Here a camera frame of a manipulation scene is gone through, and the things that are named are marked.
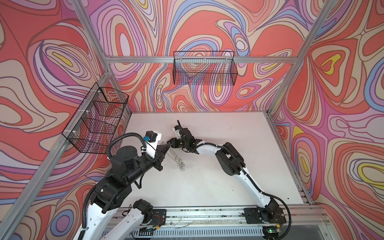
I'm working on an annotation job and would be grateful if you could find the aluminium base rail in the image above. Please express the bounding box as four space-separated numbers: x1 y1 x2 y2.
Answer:
99 206 339 240

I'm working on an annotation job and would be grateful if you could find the bunch of small keys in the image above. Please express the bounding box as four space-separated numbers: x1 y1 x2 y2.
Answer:
177 160 186 172

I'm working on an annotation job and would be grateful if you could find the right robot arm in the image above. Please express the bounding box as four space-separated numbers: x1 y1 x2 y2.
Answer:
168 121 292 226

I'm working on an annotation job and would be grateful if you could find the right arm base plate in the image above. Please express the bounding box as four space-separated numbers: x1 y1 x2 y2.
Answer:
242 208 287 225

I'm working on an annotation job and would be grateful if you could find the black wire basket left wall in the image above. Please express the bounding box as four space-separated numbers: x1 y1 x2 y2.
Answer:
62 83 129 154

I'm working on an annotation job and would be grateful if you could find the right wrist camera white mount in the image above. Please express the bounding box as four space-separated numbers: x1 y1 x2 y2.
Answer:
174 126 182 139

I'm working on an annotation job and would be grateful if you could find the perforated metal ring plate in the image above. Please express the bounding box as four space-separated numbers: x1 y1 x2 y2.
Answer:
167 148 184 167

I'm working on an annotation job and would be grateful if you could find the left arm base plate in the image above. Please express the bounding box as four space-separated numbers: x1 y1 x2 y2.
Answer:
143 209 167 228

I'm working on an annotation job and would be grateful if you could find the black wire basket back wall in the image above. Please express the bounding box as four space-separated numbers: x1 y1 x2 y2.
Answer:
173 50 238 86

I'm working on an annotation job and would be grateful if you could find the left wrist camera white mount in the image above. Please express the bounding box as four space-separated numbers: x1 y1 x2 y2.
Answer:
144 131 162 159

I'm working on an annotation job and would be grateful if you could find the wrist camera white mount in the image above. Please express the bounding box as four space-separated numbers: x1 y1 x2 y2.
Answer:
174 126 182 139
144 131 162 159

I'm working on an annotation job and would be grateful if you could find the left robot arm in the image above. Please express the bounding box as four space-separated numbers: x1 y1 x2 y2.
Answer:
74 131 171 240

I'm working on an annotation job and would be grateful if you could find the black wire basket wall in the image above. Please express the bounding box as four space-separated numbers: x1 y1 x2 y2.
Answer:
62 83 129 154
173 50 238 86

